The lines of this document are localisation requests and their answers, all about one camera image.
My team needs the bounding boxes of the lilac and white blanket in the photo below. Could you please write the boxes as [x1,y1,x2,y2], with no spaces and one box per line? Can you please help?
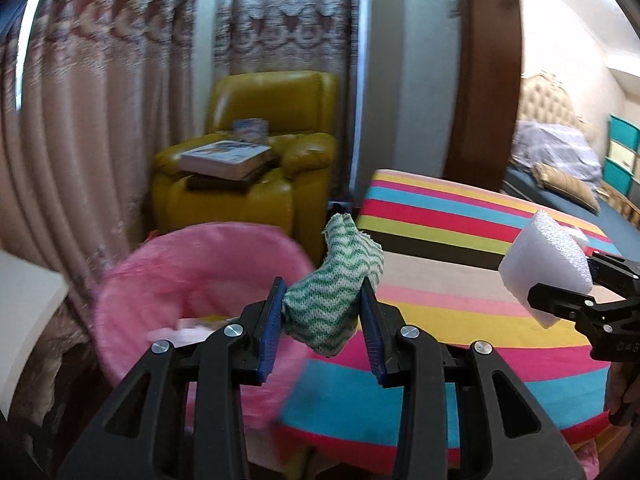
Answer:
[510,120,603,183]

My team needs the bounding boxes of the beige patterned curtain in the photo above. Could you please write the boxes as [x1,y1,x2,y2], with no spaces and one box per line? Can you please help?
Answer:
[0,0,201,321]
[212,0,361,196]

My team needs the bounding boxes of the pink-lined waste bin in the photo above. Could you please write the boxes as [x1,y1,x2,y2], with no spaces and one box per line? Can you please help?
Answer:
[94,222,316,431]

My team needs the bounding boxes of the wooden bed footboard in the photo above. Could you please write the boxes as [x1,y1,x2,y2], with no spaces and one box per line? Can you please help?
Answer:
[597,180,640,228]

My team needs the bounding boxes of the large white sponge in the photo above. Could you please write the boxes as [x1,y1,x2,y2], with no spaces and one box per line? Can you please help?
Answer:
[497,209,594,330]

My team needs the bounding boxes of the green and white wavy cloth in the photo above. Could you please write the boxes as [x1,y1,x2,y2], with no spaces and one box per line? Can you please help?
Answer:
[282,212,386,358]

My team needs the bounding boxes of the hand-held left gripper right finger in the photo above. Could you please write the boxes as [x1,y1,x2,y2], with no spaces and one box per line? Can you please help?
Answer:
[360,276,586,480]

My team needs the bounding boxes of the thick light-covered book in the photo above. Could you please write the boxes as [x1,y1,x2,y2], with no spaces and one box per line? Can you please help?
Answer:
[179,142,275,181]

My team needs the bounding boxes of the teal storage drawers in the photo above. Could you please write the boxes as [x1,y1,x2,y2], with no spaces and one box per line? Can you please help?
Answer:
[601,114,640,193]

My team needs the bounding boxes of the small printed box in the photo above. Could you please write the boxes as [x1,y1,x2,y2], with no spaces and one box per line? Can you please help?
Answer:
[231,118,268,142]

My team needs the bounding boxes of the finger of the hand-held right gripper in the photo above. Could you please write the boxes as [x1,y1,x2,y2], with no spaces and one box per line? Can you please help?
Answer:
[586,251,640,292]
[527,282,601,322]

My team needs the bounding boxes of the person's right hand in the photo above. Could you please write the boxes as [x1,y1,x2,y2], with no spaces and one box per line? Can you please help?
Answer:
[605,360,640,413]

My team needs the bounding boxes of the white board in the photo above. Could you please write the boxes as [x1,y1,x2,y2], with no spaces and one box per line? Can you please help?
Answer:
[0,250,69,416]

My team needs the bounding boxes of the blue bed mattress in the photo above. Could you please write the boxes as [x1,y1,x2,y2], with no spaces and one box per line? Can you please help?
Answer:
[501,167,640,261]

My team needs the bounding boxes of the brown wooden door frame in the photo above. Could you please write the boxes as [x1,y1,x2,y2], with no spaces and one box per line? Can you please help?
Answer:
[445,0,523,193]

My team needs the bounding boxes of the tan pillow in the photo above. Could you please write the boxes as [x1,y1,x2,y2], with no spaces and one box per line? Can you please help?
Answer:
[531,162,601,213]

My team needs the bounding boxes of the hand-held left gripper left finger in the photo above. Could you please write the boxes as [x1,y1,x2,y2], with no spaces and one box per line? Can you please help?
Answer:
[57,276,288,480]

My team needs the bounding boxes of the yellow leather armchair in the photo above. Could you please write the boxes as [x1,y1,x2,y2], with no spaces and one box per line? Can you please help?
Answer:
[151,71,340,266]

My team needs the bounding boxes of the pink patterned cloth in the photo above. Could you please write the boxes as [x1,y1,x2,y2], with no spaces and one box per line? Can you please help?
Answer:
[574,437,601,480]

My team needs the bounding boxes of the tufted cream headboard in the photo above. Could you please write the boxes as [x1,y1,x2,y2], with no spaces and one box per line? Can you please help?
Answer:
[520,71,596,136]

